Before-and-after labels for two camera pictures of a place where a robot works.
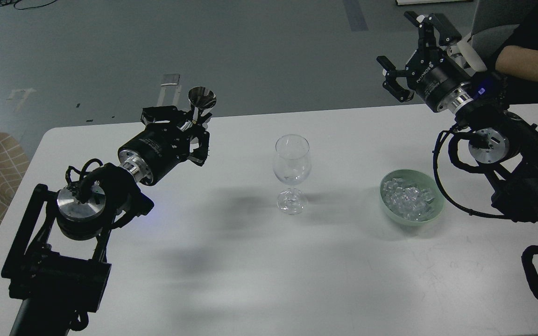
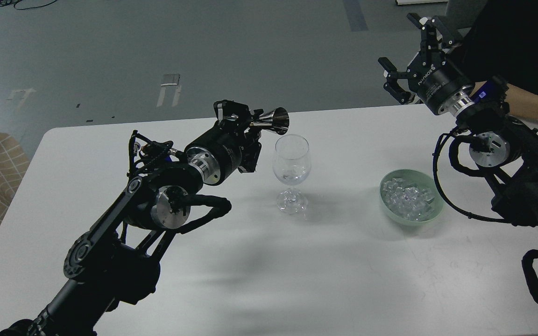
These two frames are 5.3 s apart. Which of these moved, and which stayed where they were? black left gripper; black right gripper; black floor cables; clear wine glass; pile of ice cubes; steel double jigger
Moved: steel double jigger; black left gripper
Stayed: clear wine glass; black floor cables; pile of ice cubes; black right gripper
